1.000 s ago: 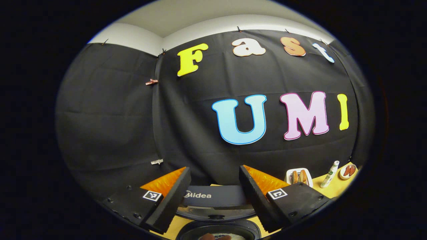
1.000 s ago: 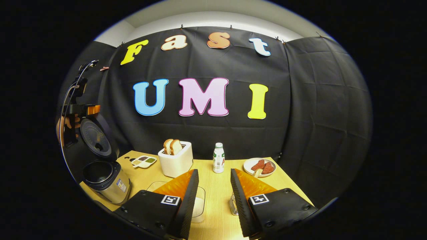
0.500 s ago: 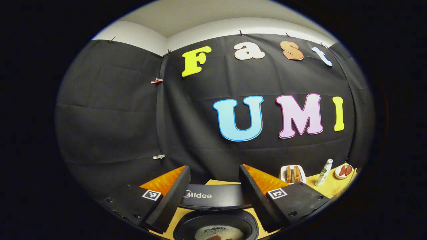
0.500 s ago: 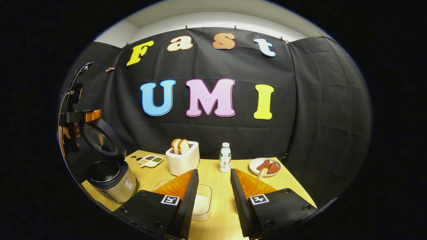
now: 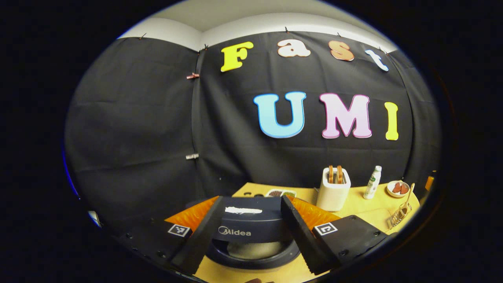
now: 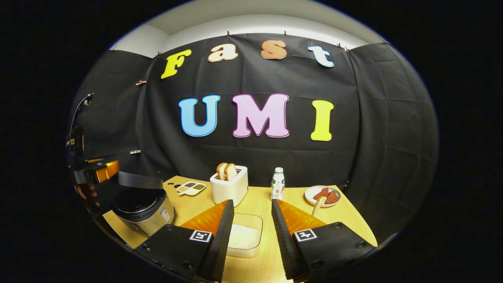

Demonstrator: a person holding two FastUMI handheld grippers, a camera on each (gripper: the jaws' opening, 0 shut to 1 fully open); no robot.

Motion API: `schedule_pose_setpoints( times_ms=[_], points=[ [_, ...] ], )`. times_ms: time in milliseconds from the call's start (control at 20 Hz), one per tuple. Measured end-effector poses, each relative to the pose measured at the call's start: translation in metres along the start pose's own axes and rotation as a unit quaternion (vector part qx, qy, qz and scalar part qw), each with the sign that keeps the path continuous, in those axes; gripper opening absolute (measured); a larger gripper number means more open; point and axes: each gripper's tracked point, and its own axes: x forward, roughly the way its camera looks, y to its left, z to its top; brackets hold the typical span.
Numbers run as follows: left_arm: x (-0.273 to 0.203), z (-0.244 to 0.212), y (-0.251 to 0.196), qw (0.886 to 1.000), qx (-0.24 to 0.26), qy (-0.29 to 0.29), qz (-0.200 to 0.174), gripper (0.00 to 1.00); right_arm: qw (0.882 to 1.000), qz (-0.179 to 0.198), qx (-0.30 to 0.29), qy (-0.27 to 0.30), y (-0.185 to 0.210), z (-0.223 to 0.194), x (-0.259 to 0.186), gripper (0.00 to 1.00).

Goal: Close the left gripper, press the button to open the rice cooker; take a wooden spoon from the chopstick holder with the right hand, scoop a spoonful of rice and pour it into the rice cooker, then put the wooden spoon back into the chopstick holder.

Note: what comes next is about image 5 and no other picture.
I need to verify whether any white green bottle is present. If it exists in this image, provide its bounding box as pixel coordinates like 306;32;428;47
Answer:
363;165;383;200

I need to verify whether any white toaster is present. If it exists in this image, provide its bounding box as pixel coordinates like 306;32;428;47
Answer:
316;166;352;212

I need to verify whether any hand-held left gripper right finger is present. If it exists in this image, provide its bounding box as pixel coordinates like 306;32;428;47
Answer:
280;195;397;276

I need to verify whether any metal wire chopstick holder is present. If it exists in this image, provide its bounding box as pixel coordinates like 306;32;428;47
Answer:
389;201;413;229

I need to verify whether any dark rice cooker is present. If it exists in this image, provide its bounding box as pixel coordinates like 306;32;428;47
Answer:
204;196;302;272

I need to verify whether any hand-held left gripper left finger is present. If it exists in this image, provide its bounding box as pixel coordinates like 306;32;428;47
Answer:
114;195;224;276

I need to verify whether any black backdrop cloth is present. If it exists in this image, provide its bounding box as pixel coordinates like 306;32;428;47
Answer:
65;31;443;253

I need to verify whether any clear plastic food box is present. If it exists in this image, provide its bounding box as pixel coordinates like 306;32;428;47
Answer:
347;207;394;235

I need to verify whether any printed picture card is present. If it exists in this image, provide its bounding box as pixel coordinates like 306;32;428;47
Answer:
266;188;297;199

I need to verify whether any small white plate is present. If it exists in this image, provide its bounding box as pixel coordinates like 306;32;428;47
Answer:
386;180;410;198

